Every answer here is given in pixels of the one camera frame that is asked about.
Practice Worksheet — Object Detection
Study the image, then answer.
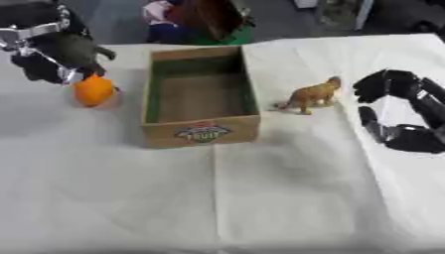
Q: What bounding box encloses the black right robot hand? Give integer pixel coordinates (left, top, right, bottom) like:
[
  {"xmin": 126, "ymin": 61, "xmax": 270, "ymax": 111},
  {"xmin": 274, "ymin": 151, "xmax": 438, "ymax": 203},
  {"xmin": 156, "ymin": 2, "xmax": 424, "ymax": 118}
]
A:
[{"xmin": 351, "ymin": 68, "xmax": 445, "ymax": 155}]

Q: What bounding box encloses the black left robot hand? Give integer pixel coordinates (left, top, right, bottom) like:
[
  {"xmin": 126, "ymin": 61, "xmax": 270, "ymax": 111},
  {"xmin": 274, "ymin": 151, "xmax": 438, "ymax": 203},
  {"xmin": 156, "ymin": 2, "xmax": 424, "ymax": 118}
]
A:
[{"xmin": 8, "ymin": 32, "xmax": 118, "ymax": 85}]

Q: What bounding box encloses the orange toy fruit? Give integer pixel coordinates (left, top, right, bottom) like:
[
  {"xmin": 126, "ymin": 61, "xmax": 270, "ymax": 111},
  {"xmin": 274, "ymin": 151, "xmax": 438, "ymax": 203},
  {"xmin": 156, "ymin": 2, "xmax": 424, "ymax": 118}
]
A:
[{"xmin": 71, "ymin": 73, "xmax": 118, "ymax": 108}]

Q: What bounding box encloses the tan cardboard box green inside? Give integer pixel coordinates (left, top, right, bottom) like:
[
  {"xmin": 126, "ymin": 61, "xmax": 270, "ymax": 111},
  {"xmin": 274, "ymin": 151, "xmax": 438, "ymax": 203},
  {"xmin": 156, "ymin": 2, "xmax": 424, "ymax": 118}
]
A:
[{"xmin": 139, "ymin": 45, "xmax": 263, "ymax": 149}]

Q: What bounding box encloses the brown toy lion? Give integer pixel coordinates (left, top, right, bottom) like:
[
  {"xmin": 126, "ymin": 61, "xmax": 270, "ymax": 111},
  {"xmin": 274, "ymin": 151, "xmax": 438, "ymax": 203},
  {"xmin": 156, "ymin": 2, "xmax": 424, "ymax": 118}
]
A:
[{"xmin": 272, "ymin": 75, "xmax": 345, "ymax": 116}]

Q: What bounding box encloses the person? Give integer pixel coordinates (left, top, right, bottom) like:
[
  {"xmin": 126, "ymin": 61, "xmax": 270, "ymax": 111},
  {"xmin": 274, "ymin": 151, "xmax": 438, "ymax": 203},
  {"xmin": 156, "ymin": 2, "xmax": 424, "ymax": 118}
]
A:
[{"xmin": 140, "ymin": 0, "xmax": 257, "ymax": 47}]

